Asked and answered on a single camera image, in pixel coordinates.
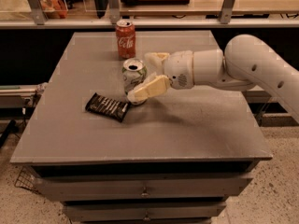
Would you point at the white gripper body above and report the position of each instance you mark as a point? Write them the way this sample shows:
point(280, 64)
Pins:
point(178, 68)

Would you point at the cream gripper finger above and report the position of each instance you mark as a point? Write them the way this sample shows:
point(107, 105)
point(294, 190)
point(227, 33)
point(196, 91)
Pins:
point(155, 60)
point(152, 86)

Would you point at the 7up can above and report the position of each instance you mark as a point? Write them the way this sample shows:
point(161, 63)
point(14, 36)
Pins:
point(134, 72)

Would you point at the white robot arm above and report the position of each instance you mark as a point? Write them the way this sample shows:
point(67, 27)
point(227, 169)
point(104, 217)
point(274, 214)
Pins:
point(245, 62)

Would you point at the red coca-cola can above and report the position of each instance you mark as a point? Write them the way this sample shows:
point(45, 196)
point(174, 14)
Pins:
point(125, 33)

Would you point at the black rxbar chocolate bar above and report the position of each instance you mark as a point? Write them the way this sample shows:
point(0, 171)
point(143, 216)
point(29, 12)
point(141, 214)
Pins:
point(104, 106)

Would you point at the grey drawer cabinet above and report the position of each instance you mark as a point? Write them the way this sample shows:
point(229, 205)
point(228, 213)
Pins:
point(196, 131)

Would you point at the orange plastic bag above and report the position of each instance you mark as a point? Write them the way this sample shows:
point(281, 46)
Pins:
point(57, 6)

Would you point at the lower grey drawer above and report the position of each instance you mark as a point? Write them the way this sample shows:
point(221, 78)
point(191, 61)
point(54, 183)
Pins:
point(143, 211)

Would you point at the grey drawer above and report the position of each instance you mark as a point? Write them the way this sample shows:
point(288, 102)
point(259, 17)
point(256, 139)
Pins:
point(126, 187)
point(143, 211)

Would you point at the upper grey drawer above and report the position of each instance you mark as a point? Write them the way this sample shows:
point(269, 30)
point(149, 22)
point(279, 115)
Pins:
point(126, 187)

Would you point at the metal rail frame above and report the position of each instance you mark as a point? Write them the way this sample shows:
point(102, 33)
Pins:
point(200, 13)

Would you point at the wire mesh basket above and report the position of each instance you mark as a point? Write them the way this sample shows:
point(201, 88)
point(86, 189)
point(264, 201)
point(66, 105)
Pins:
point(25, 180)

